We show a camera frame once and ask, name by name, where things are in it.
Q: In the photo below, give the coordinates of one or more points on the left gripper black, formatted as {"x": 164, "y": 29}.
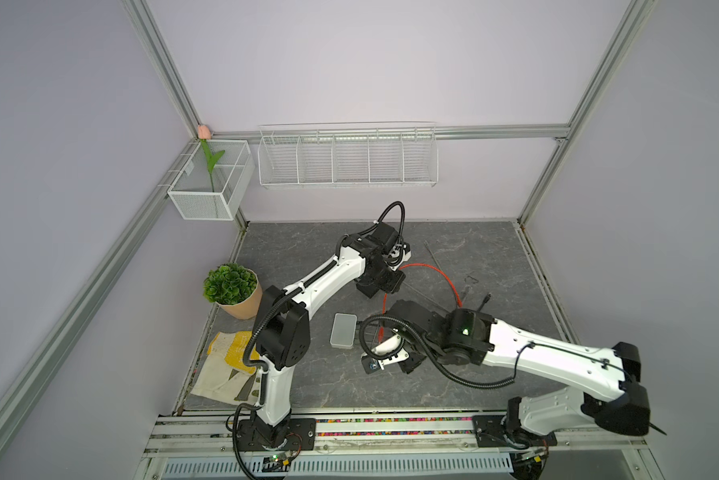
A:
{"x": 393, "y": 286}

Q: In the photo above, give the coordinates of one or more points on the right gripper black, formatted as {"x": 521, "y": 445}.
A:
{"x": 411, "y": 360}

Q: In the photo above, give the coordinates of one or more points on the white network switch box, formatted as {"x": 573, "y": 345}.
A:
{"x": 344, "y": 331}

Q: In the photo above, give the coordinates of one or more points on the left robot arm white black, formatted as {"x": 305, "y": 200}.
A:
{"x": 281, "y": 336}

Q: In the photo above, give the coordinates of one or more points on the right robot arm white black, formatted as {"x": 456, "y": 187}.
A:
{"x": 599, "y": 386}

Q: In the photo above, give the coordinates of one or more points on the green potted plant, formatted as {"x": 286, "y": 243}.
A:
{"x": 235, "y": 289}

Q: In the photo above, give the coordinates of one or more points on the yellow white work glove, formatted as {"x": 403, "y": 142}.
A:
{"x": 224, "y": 377}

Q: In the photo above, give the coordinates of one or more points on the pink tulip artificial flower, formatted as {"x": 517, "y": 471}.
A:
{"x": 212, "y": 157}

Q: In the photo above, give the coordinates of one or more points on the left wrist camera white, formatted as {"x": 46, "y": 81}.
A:
{"x": 400, "y": 253}

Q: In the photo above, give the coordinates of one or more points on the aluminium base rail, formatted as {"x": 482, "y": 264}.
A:
{"x": 352, "y": 432}

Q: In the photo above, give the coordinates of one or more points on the white wire wall shelf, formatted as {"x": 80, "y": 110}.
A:
{"x": 348, "y": 155}

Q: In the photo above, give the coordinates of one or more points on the white mesh wall basket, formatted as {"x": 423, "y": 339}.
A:
{"x": 191, "y": 190}

